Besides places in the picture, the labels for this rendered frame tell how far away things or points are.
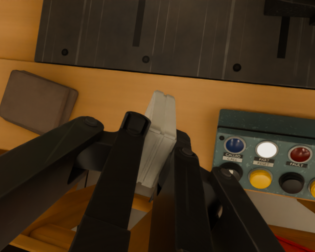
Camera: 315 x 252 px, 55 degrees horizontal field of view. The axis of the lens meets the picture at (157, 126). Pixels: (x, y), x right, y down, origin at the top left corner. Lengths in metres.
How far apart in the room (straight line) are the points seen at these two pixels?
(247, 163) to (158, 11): 0.24
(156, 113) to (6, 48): 0.43
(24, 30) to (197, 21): 0.28
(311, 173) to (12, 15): 0.50
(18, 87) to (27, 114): 0.04
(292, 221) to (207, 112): 1.01
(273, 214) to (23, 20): 1.13
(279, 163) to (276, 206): 0.98
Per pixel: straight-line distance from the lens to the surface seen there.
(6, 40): 0.57
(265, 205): 1.34
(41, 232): 0.70
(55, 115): 0.44
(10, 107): 0.48
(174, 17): 0.45
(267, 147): 0.36
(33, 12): 0.56
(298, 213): 1.37
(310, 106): 0.43
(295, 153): 0.36
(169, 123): 0.15
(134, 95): 0.43
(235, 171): 0.37
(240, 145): 0.36
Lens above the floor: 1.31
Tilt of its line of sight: 78 degrees down
